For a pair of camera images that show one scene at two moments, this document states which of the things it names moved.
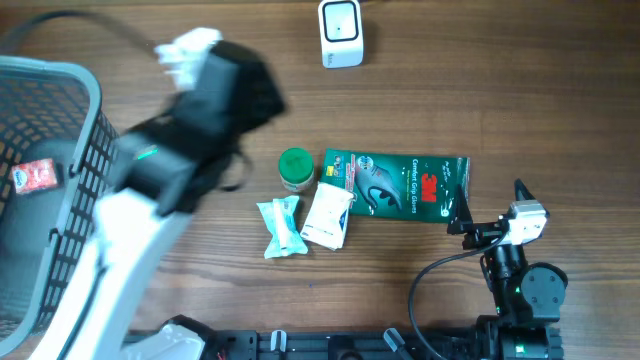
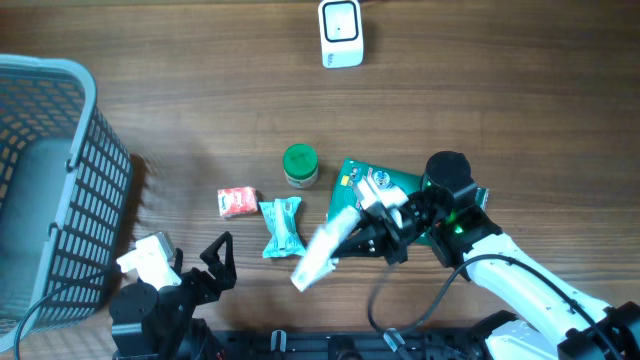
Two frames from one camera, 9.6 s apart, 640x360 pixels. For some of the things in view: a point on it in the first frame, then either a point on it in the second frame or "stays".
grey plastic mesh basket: [49, 110] stays
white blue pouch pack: [327, 219] → [318, 261]
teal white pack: [280, 216] stays
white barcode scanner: [341, 33] stays
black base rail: [463, 344] stays
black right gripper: [481, 233] → [380, 239]
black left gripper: [270, 112] → [209, 290]
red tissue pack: [34, 175] → [239, 200]
